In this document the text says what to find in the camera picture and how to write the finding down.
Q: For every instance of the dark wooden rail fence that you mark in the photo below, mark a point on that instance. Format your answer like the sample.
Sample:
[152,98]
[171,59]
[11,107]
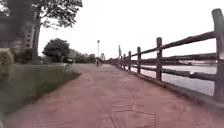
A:
[159,58]

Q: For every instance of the large tree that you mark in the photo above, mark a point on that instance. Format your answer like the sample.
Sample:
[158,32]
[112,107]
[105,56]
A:
[43,16]

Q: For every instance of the grass strip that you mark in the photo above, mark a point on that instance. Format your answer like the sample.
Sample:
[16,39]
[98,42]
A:
[30,81]

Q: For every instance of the concrete kerb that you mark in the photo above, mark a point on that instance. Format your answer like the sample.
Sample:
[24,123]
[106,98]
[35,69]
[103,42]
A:
[180,90]

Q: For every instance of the lamp post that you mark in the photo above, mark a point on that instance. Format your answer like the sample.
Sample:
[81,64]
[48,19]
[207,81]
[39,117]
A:
[98,50]

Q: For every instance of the green hedge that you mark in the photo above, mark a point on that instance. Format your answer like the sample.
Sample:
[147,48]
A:
[5,61]

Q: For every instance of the tall apartment building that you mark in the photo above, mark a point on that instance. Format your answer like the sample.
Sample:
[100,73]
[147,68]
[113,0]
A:
[20,36]

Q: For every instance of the grey water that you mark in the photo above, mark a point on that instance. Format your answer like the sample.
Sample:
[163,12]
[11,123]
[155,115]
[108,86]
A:
[193,78]

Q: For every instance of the person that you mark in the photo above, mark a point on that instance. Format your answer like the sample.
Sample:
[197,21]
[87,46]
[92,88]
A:
[97,62]

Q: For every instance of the red stone paved path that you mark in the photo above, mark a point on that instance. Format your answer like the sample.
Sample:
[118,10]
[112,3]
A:
[110,96]

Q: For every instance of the round bushy tree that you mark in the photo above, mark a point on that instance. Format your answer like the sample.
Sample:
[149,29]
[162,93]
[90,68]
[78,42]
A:
[56,49]

